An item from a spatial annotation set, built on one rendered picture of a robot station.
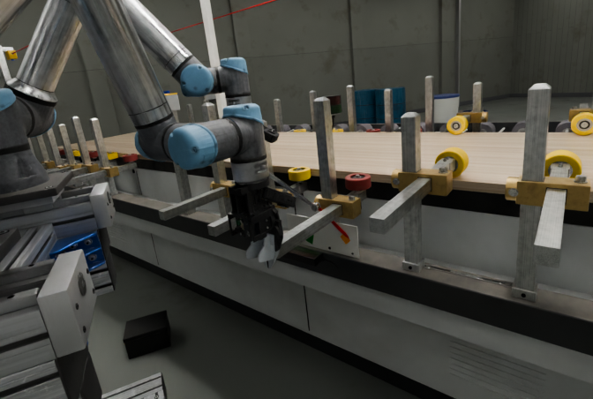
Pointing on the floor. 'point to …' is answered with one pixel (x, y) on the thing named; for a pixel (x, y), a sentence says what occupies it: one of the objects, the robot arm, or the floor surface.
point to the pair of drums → (376, 106)
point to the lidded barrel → (446, 107)
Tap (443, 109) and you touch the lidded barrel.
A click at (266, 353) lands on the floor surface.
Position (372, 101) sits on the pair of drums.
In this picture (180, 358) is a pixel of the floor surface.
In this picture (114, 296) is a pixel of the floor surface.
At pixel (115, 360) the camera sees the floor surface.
